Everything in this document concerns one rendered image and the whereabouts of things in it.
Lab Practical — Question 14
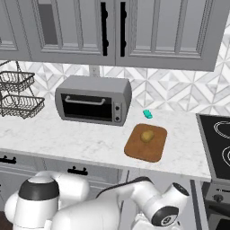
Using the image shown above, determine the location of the white wall outlet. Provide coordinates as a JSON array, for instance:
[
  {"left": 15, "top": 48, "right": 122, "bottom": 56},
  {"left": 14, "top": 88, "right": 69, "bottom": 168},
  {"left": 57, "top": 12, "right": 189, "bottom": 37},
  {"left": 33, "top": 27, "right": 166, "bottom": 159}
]
[{"left": 88, "top": 65, "right": 101, "bottom": 77}]

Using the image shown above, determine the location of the black hob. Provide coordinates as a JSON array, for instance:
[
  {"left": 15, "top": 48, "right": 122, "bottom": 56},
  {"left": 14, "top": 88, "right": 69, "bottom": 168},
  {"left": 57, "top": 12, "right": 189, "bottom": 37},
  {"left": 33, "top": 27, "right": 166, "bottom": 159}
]
[{"left": 195, "top": 113, "right": 230, "bottom": 184}]

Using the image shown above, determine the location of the yellow-brown potato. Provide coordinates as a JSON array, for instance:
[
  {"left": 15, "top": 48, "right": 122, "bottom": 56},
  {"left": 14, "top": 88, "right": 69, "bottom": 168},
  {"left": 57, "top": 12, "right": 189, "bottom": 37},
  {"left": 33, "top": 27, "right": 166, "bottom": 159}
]
[{"left": 139, "top": 129, "right": 155, "bottom": 144}]

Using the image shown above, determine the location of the black cupboard door handle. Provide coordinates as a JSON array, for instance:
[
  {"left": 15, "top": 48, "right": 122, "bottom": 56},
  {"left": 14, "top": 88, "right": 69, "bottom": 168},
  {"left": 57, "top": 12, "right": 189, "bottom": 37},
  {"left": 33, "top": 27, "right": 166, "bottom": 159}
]
[
  {"left": 100, "top": 2, "right": 109, "bottom": 58},
  {"left": 119, "top": 2, "right": 128, "bottom": 58}
]

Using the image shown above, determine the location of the black oven knob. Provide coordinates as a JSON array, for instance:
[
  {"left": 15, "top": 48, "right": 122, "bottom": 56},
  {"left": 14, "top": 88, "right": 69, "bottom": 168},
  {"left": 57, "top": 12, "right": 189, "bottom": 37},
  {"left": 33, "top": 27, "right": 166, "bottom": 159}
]
[{"left": 212, "top": 193, "right": 225, "bottom": 204}]

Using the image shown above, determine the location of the teal peeler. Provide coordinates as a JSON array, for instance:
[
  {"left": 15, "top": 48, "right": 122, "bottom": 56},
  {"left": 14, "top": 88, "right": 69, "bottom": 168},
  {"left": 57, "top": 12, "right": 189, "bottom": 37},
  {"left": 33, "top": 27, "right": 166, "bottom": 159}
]
[{"left": 142, "top": 109, "right": 154, "bottom": 119}]

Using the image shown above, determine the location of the brown wooden cutting board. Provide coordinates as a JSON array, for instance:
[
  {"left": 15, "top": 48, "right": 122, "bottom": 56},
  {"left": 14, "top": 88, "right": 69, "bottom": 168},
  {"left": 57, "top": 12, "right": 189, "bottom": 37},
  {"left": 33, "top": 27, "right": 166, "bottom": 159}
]
[{"left": 123, "top": 122, "right": 168, "bottom": 164}]

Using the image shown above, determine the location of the black two-tier wire stand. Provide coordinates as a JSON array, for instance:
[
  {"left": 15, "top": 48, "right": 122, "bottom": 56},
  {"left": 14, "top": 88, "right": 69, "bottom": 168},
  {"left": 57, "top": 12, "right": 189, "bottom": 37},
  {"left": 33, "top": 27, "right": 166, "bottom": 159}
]
[{"left": 0, "top": 59, "right": 46, "bottom": 120}]

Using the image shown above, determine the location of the grey glass-front cupboard door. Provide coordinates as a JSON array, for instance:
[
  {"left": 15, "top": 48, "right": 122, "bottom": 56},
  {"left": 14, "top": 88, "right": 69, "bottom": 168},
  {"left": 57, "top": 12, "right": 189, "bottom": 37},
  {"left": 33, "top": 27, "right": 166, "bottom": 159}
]
[
  {"left": 115, "top": 0, "right": 230, "bottom": 73},
  {"left": 17, "top": 0, "right": 117, "bottom": 66}
]

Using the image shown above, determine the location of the grey lower cupboard door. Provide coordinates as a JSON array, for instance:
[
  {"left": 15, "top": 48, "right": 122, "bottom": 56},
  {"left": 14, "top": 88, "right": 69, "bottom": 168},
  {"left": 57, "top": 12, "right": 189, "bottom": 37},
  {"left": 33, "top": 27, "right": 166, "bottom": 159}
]
[{"left": 120, "top": 170, "right": 201, "bottom": 230}]

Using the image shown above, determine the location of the grey drawer front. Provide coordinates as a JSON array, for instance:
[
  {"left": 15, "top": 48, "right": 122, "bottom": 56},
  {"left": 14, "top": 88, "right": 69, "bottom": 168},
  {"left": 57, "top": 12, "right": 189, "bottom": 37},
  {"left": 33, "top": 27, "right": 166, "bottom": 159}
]
[
  {"left": 44, "top": 157, "right": 123, "bottom": 193},
  {"left": 0, "top": 151, "right": 47, "bottom": 181}
]

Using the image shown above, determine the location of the grey toaster oven handle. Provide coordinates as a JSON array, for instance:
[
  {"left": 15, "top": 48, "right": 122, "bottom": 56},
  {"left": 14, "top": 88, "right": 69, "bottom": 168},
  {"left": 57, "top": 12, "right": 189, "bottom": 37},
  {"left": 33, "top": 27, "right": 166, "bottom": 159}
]
[{"left": 64, "top": 95, "right": 107, "bottom": 107}]

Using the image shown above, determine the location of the grey toaster oven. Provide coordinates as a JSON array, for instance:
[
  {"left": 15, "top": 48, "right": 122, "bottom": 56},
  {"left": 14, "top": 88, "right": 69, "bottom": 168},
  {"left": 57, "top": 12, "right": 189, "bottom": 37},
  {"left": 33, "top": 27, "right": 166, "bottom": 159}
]
[{"left": 54, "top": 75, "right": 133, "bottom": 127}]

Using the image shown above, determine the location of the black drawer handle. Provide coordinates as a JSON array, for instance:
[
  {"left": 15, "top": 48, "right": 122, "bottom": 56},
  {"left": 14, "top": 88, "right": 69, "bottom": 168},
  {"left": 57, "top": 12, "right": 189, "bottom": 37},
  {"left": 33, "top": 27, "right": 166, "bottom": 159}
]
[
  {"left": 0, "top": 155, "right": 18, "bottom": 165},
  {"left": 66, "top": 165, "right": 89, "bottom": 176}
]

